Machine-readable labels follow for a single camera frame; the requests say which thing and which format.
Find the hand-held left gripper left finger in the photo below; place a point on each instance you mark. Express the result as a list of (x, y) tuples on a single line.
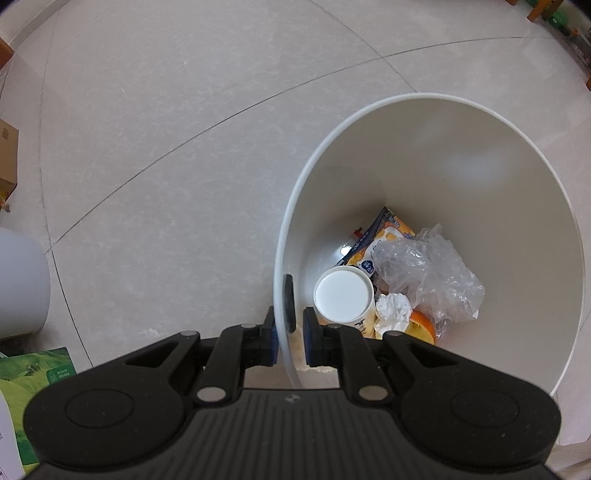
[(265, 342)]

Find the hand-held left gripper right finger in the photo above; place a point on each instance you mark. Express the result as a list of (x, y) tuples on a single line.
[(308, 341)]

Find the white paper cup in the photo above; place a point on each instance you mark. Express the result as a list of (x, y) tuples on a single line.
[(344, 295)]

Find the white tissue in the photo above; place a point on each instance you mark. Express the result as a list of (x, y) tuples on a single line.
[(392, 309)]

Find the orange snack packet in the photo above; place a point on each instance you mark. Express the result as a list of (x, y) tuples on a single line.
[(369, 251)]

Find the orange half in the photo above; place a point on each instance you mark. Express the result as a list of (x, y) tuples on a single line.
[(422, 325)]

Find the clear plastic bag with label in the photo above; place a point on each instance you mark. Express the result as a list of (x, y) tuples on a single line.
[(429, 272)]

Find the white trash bin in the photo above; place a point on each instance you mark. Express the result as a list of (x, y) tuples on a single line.
[(461, 184)]

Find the black oval bin clip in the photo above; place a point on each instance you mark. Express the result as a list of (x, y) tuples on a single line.
[(289, 302)]

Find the green printed box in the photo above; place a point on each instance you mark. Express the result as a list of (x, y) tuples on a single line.
[(27, 378)]

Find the white round container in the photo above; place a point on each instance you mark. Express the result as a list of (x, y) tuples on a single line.
[(21, 286)]

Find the white printed paper sheet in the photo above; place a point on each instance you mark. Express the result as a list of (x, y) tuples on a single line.
[(7, 438)]

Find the brown cardboard box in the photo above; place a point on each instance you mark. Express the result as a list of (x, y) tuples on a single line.
[(7, 157)]

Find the brown wooden furniture edge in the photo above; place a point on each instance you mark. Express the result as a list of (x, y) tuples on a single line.
[(4, 53)]

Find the wooden furniture leg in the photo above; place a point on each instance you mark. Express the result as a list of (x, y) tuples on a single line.
[(536, 9)]

